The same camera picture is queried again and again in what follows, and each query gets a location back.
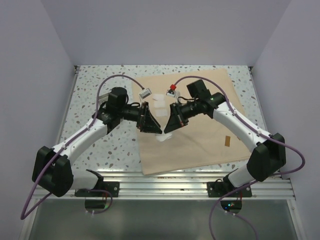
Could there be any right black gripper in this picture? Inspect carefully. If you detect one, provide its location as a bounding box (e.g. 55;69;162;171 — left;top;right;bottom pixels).
165;99;200;134

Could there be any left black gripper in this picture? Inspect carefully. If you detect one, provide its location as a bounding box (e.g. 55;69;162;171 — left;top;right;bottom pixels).
118;101;162;134

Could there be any white gauze pad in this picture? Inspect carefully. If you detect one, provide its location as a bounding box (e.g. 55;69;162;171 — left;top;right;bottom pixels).
155;133;172;142
153;100;166;109
155;109;168;118
152;94;165;101

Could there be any brown tape piece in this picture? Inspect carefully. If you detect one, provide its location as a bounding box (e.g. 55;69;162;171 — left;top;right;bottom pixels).
224;135;231;147

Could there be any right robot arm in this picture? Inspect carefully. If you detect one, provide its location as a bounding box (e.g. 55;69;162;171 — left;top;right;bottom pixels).
164;79;286;197

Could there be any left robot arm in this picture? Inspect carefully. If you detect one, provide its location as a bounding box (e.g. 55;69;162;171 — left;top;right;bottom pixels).
32;87;162;197

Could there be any beige surgical drape cloth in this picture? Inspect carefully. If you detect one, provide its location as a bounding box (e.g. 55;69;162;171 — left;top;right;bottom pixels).
137;68;251;175

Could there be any metal instrument tray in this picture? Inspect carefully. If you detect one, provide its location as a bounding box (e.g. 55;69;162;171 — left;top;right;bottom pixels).
97;92;110;107

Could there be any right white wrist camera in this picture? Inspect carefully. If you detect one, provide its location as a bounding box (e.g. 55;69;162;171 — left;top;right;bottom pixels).
166;84;180;98

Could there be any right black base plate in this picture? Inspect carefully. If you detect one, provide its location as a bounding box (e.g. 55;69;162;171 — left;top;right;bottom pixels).
206;178;253;198

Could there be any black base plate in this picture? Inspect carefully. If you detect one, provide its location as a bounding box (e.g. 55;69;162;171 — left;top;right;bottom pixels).
74;181;120;198
206;178;253;198

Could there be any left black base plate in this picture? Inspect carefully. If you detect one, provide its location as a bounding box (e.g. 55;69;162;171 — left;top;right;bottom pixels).
74;181;120;198

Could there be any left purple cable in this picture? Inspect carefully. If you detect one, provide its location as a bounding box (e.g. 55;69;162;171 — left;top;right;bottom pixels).
19;74;146;220

